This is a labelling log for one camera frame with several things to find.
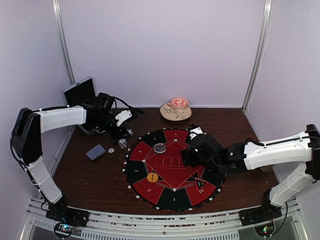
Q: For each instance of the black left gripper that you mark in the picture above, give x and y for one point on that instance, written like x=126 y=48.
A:
x=116 y=135

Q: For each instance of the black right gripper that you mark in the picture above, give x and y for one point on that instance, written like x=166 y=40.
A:
x=188 y=152

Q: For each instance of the blue white poker chip stack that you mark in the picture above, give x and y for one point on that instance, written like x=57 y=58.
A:
x=122 y=143

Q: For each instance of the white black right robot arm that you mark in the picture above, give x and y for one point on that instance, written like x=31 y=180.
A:
x=303 y=148

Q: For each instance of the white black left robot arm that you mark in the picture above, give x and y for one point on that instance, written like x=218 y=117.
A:
x=29 y=139

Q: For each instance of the aluminium poker chip case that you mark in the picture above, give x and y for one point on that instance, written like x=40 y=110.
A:
x=80 y=92

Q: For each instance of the blue playing card deck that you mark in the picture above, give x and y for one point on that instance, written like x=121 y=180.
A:
x=95 y=152

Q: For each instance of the black red poker chip stack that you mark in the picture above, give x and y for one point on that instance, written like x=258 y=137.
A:
x=111 y=152

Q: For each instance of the clear dealer button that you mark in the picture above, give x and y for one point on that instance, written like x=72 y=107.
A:
x=160 y=148

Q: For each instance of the round red black poker mat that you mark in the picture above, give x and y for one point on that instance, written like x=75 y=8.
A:
x=179 y=188

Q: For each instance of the cream floral ceramic plate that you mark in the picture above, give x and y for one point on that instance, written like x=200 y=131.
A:
x=174 y=114

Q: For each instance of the red patterned white bowl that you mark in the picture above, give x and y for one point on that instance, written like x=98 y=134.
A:
x=179 y=103

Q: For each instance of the orange big blind button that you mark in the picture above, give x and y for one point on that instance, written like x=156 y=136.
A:
x=152 y=177

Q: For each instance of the white printed ceramic mug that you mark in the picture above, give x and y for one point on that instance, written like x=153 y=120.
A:
x=266 y=169

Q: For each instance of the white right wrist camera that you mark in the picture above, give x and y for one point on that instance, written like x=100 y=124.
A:
x=194 y=130

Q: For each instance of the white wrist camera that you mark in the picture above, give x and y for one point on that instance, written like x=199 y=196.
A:
x=194 y=130
x=122 y=117

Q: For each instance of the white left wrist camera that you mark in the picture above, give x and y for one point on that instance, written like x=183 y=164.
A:
x=122 y=117

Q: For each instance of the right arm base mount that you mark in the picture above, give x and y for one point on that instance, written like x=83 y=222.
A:
x=263 y=213

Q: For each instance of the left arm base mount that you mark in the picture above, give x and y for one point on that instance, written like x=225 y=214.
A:
x=61 y=212

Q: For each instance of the left aluminium corner post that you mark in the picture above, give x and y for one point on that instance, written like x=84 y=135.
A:
x=63 y=41

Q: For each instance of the aluminium corner post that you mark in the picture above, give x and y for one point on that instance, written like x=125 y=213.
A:
x=63 y=41
x=261 y=46

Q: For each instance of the aluminium front rail frame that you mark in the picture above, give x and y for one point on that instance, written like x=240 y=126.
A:
x=223 y=225

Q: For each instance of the right aluminium corner post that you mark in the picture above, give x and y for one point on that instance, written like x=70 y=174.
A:
x=261 y=46

